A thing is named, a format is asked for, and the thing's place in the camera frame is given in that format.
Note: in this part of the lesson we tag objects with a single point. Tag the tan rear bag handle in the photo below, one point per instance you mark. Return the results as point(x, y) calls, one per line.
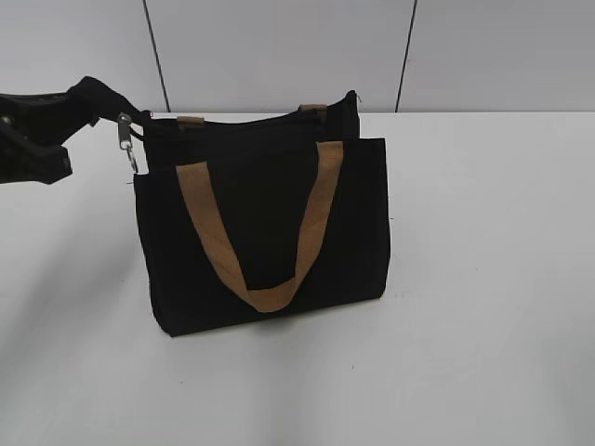
point(316, 113)

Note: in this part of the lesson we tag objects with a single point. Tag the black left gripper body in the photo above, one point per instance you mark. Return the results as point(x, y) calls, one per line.
point(38, 119)

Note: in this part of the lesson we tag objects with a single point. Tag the tan front bag handle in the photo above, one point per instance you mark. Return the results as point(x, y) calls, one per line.
point(197, 192)

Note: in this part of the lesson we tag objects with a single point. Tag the black canvas tote bag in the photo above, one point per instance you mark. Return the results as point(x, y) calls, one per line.
point(262, 178)

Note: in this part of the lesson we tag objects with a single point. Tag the tan bag handle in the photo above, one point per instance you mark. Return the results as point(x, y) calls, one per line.
point(197, 192)
point(316, 113)

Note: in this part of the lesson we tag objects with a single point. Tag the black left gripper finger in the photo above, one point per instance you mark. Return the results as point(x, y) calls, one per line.
point(91, 100)
point(25, 161)

